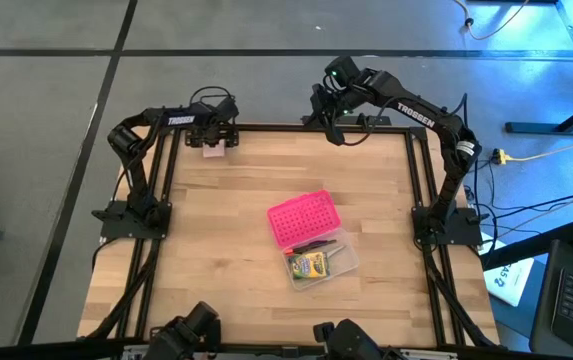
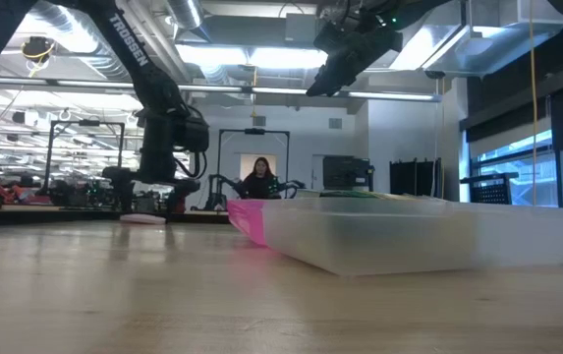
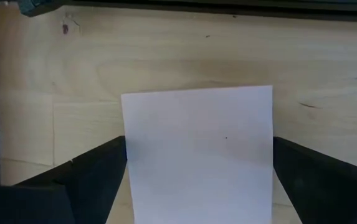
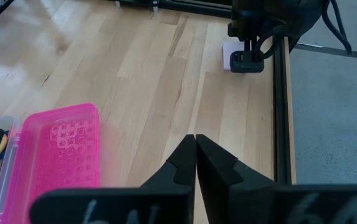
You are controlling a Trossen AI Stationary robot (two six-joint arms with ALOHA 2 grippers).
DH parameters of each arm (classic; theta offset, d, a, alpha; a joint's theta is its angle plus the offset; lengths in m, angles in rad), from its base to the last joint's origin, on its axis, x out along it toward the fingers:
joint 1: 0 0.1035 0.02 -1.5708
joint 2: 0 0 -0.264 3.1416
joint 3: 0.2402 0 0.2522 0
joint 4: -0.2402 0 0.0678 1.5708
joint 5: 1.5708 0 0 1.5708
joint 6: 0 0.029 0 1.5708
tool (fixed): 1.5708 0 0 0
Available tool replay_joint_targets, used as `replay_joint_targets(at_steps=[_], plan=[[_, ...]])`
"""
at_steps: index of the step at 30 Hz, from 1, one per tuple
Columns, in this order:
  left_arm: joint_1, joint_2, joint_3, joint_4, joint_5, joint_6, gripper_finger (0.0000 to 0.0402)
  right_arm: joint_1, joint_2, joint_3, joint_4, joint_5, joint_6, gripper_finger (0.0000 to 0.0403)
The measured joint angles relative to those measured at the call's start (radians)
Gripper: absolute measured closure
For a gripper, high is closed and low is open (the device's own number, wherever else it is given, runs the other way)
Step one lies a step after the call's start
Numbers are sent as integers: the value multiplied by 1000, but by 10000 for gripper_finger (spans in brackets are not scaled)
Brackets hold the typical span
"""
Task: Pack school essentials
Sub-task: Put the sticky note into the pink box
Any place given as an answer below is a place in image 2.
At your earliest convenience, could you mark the grey ceiling box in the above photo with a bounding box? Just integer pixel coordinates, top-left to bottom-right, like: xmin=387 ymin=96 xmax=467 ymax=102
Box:
xmin=284 ymin=13 xmax=318 ymax=43

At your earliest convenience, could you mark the yellow cable coil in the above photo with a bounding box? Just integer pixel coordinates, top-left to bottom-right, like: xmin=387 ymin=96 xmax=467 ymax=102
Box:
xmin=20 ymin=35 xmax=57 ymax=79

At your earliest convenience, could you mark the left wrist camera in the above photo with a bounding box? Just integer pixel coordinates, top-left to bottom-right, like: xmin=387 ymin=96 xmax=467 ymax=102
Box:
xmin=176 ymin=113 xmax=211 ymax=154

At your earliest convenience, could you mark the black panel screen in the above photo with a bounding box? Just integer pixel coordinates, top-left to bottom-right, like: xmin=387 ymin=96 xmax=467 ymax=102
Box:
xmin=389 ymin=157 xmax=443 ymax=198

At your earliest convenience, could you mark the silver round air duct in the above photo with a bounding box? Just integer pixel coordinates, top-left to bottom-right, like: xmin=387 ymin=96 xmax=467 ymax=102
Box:
xmin=165 ymin=0 xmax=206 ymax=31

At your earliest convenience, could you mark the green yellow crayon box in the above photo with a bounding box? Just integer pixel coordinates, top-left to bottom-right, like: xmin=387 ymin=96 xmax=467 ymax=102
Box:
xmin=318 ymin=189 xmax=447 ymax=203

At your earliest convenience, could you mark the black perforated cart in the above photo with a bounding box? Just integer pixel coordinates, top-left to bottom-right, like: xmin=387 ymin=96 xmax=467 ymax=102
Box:
xmin=460 ymin=171 xmax=519 ymax=206

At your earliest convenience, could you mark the ceiling light tube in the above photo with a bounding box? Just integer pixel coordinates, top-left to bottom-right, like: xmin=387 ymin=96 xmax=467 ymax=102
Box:
xmin=177 ymin=84 xmax=244 ymax=93
xmin=251 ymin=87 xmax=311 ymax=97
xmin=347 ymin=90 xmax=435 ymax=102
xmin=0 ymin=76 xmax=138 ymax=90

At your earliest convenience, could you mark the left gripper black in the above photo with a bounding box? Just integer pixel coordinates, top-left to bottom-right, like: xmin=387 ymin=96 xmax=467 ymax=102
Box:
xmin=101 ymin=112 xmax=201 ymax=218

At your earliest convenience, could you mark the black cabinet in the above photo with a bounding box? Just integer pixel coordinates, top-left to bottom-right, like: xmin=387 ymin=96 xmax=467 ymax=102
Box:
xmin=320 ymin=154 xmax=376 ymax=193

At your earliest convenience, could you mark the pink and clear pencil case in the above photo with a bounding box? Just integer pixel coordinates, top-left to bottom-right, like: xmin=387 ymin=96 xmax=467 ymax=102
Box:
xmin=225 ymin=195 xmax=563 ymax=277

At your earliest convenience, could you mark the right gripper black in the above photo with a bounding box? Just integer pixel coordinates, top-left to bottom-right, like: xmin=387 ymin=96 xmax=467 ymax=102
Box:
xmin=305 ymin=14 xmax=404 ymax=98

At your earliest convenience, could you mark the black rig frame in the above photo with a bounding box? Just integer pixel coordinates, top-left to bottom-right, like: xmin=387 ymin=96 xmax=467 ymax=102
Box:
xmin=216 ymin=128 xmax=291 ymax=201
xmin=44 ymin=119 xmax=126 ymax=198

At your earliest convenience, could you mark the person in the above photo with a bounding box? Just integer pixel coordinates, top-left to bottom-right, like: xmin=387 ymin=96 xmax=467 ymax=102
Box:
xmin=239 ymin=155 xmax=282 ymax=201

